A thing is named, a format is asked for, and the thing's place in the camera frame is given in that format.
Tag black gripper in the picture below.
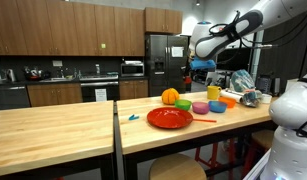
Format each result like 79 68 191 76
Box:
184 68 207 93

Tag green bowl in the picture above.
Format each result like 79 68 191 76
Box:
174 99 193 112

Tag purple bowl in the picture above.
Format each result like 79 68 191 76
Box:
191 101 211 115

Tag blue bowl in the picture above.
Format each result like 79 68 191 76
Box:
207 100 228 114

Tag orange bowl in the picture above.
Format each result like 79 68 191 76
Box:
218 96 238 109

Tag orange toy pumpkin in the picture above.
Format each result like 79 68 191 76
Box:
160 87 181 106

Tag yellow mug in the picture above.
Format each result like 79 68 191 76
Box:
206 85 223 101

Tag stainless steel fridge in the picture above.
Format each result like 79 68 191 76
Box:
144 34 190 98

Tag red plate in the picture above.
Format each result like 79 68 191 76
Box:
146 106 195 130

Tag orange stick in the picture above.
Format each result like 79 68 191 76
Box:
192 118 218 124

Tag white paper on fridge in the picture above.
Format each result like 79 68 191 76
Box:
171 46 185 59

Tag white paper roll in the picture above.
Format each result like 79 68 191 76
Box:
219 88 245 104

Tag teal plastic bag with food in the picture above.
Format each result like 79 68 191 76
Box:
229 68 264 109

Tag wooden lower cabinet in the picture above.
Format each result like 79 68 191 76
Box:
118 79 150 101
26 82 84 108

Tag silver microwave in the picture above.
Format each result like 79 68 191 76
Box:
120 62 145 78

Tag small blue clip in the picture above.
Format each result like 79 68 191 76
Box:
127 113 141 122

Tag wooden cabinet above fridge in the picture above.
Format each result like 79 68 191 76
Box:
144 6 184 35

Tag wooden stool red legs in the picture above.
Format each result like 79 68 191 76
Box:
194 137 241 180

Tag round wooden stool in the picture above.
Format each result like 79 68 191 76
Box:
148 152 208 180

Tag white paper on oven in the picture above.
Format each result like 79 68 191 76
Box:
94 88 108 103

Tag black oven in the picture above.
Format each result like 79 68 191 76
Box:
79 74 120 103

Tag wooden stool orange legs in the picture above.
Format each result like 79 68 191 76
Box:
242 129 276 178

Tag kitchen sink with faucet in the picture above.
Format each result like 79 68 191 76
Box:
39 67 75 84

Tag long wooden upper cabinets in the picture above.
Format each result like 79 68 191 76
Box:
0 0 146 57

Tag red pot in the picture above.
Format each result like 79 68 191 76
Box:
24 66 45 82

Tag silver kettle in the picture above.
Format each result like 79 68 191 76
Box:
5 68 17 83

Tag black dishwasher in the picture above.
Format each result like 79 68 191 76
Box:
0 85 31 112

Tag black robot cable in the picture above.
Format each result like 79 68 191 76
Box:
208 9 307 54

